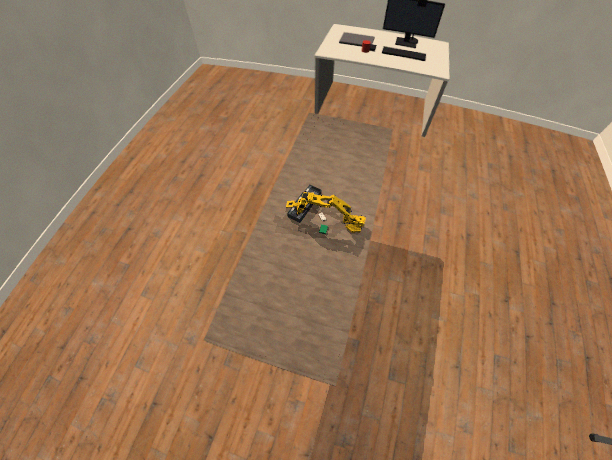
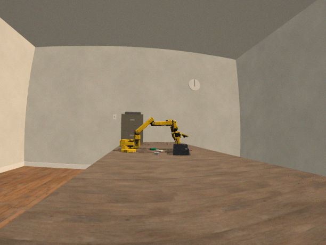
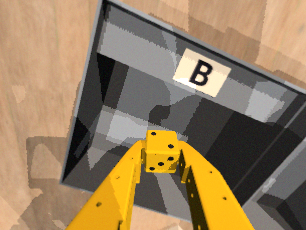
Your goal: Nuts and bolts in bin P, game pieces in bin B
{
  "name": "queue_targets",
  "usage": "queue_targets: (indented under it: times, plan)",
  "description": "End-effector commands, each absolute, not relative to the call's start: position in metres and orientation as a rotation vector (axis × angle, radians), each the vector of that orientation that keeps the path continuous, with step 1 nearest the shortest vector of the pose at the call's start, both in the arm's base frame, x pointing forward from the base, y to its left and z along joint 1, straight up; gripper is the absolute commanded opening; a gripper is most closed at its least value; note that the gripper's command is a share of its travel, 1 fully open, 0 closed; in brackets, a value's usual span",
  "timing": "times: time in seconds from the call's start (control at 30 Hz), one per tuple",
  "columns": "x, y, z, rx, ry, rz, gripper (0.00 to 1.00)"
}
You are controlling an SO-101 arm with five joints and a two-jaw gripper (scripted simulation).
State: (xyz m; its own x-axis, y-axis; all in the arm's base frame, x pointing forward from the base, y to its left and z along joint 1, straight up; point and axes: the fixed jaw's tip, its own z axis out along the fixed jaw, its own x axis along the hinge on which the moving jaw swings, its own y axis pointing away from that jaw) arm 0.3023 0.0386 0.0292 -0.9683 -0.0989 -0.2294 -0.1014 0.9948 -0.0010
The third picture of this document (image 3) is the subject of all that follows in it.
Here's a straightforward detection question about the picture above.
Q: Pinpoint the grey bin labelled b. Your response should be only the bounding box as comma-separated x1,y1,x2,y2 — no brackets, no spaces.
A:
59,0,306,230

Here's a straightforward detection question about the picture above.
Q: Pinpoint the white domino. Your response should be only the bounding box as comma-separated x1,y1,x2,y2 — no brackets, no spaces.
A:
167,225,182,230

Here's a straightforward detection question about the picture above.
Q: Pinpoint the yellow die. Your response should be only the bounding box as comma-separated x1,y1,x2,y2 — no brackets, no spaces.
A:
144,130,180,173

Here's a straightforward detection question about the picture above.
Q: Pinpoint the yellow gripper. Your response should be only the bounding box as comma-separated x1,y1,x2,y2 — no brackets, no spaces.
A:
65,140,254,230

